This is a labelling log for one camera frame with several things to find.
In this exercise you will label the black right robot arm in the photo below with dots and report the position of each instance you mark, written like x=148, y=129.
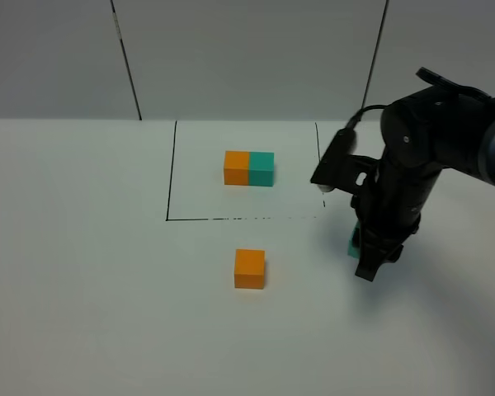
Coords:
x=445, y=126

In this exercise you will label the orange template block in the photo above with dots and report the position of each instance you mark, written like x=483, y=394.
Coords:
x=236, y=168

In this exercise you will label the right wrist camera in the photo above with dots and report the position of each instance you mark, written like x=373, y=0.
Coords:
x=339, y=168

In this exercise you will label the teal template block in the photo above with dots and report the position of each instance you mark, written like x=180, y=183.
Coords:
x=261, y=169

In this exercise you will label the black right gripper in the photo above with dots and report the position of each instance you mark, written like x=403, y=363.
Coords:
x=388, y=209

